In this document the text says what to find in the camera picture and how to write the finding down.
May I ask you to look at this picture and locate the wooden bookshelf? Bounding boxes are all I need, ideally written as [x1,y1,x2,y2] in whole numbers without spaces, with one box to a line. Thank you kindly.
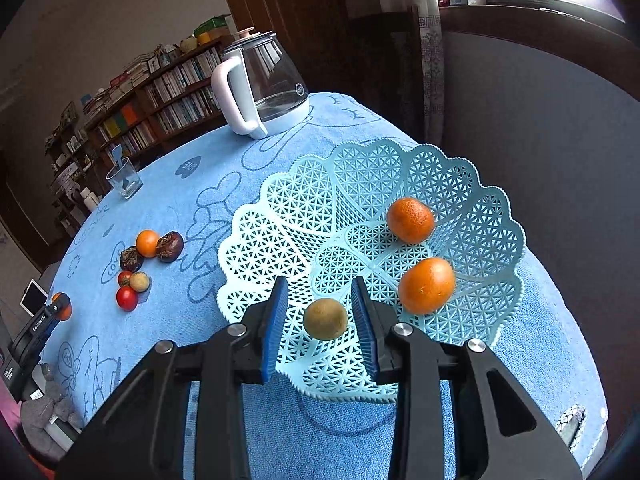
[82,35,236,171]

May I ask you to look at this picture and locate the small dark brown fruit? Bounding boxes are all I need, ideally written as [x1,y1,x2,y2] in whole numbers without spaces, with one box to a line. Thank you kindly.
[119,246,144,273]

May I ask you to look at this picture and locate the grey patterned strap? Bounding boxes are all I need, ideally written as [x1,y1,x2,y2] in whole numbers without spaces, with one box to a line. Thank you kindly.
[555,404,587,448]

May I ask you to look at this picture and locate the round orange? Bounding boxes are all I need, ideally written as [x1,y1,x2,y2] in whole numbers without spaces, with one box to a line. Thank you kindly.
[386,197,436,243]

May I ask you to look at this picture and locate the blue plastic spoon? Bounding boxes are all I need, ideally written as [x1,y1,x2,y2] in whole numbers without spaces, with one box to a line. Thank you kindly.
[111,145,132,191]

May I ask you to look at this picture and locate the oval orange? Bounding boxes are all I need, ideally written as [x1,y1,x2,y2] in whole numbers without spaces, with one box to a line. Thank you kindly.
[398,257,457,316]

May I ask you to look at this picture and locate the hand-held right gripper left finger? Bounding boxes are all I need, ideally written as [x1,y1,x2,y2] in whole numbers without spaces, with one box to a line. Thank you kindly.
[56,276,290,480]

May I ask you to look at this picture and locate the glass electric kettle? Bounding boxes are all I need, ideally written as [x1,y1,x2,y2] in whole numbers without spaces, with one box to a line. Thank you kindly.
[210,26,312,141]

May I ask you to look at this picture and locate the blue printed towel cloth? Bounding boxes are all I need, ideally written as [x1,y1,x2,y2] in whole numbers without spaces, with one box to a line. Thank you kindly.
[39,91,608,480]

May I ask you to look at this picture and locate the patterned curtain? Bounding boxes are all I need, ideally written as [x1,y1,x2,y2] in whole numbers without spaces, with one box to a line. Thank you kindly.
[380,0,446,146]

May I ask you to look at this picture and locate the olive brown kiwi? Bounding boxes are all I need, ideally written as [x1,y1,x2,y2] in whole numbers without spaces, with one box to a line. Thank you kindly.
[303,297,349,341]

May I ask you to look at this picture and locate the grey plush toy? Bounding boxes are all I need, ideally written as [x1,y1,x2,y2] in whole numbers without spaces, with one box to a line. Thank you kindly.
[20,362,83,443]

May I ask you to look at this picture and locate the light blue plastic lattice basket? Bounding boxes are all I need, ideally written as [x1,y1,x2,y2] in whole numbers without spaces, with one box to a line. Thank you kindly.
[216,140,527,405]

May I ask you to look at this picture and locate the clear drinking glass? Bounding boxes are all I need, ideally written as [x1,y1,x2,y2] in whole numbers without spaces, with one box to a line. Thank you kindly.
[105,157,144,201]

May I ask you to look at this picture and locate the dark wooden door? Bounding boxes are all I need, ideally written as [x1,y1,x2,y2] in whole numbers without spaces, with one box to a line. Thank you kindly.
[212,0,351,96]

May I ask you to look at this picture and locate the large dark brown fruit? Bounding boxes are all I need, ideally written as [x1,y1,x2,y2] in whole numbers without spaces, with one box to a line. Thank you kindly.
[155,231,185,263]

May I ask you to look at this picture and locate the white tablet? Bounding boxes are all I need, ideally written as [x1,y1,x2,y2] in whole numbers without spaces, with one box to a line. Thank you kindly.
[20,279,49,317]

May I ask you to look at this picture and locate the dark open rack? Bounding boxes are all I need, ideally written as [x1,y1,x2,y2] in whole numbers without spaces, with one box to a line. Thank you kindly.
[44,102,108,241]

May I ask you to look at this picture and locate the stacks of books atop shelf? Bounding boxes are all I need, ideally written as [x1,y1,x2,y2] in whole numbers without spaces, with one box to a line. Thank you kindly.
[82,50,173,116]

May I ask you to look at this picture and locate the rows of shelved books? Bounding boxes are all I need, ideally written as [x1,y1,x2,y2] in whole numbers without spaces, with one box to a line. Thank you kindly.
[95,47,226,158]

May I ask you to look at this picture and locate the green box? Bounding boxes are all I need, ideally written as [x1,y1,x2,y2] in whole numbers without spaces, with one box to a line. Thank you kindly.
[194,14,232,35]

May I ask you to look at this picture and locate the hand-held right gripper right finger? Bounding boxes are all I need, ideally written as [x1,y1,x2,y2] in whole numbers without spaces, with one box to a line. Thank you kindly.
[350,276,583,480]

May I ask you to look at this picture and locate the small orange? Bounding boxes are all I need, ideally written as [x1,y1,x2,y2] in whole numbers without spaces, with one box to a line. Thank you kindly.
[51,292,73,321]

